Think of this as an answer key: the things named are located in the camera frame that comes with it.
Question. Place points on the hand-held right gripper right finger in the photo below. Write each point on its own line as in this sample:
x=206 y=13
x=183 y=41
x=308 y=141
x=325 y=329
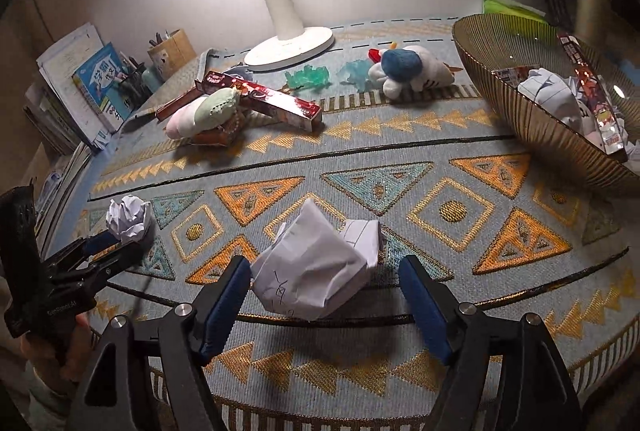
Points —
x=425 y=311

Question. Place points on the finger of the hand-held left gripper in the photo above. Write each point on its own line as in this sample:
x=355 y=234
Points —
x=100 y=242
x=120 y=261

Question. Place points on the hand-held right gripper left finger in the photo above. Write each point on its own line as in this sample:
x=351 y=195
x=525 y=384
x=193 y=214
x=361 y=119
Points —
x=220 y=306

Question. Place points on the white paper with writing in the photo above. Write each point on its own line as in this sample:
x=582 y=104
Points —
x=310 y=271

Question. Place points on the ribbed golden glass bowl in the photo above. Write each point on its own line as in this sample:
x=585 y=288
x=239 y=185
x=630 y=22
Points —
x=530 y=131

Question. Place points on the large white paper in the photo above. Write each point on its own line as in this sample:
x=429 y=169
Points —
x=547 y=96

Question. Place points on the long red box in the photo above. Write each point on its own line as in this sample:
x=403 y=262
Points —
x=280 y=103
x=595 y=101
x=175 y=107

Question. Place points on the person's left forearm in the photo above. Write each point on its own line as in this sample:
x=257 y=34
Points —
x=50 y=396

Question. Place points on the person's left hand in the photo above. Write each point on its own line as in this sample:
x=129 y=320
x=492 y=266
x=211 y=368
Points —
x=75 y=346

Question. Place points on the patterned woven mat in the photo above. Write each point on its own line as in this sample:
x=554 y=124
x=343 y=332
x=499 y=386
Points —
x=450 y=261

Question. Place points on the dark flat tool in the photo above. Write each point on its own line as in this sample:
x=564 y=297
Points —
x=139 y=120

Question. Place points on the stack of books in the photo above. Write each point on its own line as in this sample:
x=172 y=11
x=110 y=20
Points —
x=55 y=121

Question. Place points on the blue book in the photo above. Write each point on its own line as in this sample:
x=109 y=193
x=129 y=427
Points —
x=102 y=88

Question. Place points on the orange packet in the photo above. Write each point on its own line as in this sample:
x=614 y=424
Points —
x=215 y=138

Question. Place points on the black pen holder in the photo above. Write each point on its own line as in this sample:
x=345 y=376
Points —
x=134 y=83

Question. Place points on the pink and green plush toy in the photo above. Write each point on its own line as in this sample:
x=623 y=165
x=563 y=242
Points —
x=205 y=113

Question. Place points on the pale green bottle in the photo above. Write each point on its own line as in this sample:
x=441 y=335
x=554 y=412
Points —
x=151 y=79

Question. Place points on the white paper sheets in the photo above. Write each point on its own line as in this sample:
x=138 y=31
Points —
x=67 y=51

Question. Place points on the beige round pen holder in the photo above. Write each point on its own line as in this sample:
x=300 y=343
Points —
x=175 y=56

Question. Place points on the bundle of pens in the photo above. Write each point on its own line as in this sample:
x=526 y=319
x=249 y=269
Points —
x=161 y=38

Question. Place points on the white plush toy blue head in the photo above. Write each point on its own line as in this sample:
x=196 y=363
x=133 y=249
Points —
x=412 y=68

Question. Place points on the green plastic toy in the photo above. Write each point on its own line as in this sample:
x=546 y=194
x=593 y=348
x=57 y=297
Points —
x=306 y=78

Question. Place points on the teal plastic toy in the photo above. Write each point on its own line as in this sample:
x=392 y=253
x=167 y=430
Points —
x=356 y=76

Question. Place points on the red snack packet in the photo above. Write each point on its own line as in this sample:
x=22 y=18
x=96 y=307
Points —
x=510 y=74

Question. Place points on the green tissue packet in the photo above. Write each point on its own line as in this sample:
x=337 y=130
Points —
x=510 y=6

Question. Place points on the dark remote control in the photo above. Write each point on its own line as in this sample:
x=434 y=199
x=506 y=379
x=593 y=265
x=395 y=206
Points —
x=556 y=8

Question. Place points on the beige thermos cup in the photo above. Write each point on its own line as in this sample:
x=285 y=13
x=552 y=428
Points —
x=594 y=6

